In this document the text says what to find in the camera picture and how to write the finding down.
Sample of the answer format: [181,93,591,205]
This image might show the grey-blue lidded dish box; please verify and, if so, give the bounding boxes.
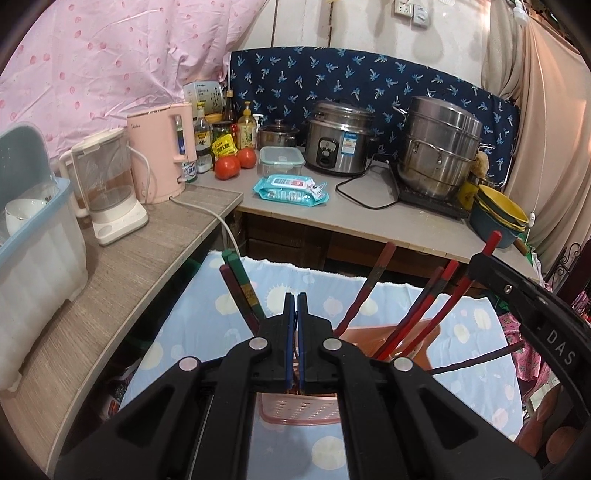
[0,122,88,393]

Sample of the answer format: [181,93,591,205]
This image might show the clear plastic food container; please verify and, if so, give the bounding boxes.
[257,146,306,176]

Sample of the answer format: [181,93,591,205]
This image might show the yellow cup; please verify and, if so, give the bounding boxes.
[458,179,479,209]

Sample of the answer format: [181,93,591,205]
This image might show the white ceramic bowl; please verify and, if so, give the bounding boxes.
[4,198,47,236]

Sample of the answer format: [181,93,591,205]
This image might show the black power cord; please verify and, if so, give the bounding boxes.
[335,161,400,208]

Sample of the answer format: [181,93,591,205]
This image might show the pink electric kettle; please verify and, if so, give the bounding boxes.
[127,102,195,205]

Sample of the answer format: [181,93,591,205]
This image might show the navy floral cloth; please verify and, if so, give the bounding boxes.
[228,46,522,185]

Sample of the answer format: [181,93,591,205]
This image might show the beige curtain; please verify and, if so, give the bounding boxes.
[480,0,591,287]

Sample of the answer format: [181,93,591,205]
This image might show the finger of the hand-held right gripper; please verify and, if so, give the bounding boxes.
[468,249,555,324]

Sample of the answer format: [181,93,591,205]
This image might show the pink plastic utensil basket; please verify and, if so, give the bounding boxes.
[257,325,439,428]

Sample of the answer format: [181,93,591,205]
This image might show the white and green carton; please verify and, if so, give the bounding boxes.
[183,81,221,116]

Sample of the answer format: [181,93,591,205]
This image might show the small steel pot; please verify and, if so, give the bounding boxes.
[257,119,301,149]

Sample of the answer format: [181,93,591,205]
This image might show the green chopstick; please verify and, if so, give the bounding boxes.
[222,248,267,321]

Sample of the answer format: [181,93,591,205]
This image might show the blue wet wipes pack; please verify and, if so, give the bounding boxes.
[252,174,330,206]

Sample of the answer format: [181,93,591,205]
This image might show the dark sauce bottle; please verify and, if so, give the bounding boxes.
[223,91,238,139]

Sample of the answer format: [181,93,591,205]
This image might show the brown wooden cabinet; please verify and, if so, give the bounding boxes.
[235,210,485,288]

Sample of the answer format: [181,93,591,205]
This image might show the blue bowl yellow inside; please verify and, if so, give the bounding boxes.
[470,203,525,250]
[475,194,529,232]
[478,185,531,227]

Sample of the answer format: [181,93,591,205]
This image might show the yellow pump bottle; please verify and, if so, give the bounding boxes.
[237,102,257,151]

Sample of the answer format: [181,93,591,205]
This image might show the clear seasoning bottle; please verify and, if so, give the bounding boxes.
[194,102,214,172]

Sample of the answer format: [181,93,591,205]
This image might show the pink dotted curtain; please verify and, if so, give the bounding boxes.
[0,0,273,158]

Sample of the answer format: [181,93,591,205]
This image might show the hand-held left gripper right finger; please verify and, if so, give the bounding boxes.
[298,293,542,480]

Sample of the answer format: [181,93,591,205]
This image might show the steel rice cooker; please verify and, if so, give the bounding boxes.
[305,102,380,177]

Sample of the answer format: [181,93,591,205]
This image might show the jar with yellow label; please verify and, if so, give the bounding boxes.
[211,121,237,164]

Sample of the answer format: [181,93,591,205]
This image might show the white power cord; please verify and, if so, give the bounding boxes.
[129,147,242,260]

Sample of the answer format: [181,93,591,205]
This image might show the black induction cooker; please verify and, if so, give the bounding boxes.
[392,175,472,220]

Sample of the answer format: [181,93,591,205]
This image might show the dark thin stick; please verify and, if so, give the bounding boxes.
[427,342,526,374]

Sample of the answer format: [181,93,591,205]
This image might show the person's right hand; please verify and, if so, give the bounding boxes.
[522,383,580,467]

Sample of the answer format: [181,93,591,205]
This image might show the pink patterned garment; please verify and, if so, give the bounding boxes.
[503,291,591,386]

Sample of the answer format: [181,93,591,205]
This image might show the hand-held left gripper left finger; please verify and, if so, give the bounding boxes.
[55,293,297,480]

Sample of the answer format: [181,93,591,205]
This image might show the light blue dotted tablecloth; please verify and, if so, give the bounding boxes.
[117,251,525,480]

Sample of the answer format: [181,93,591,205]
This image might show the steel steamer pot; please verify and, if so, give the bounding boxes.
[392,96,488,200]

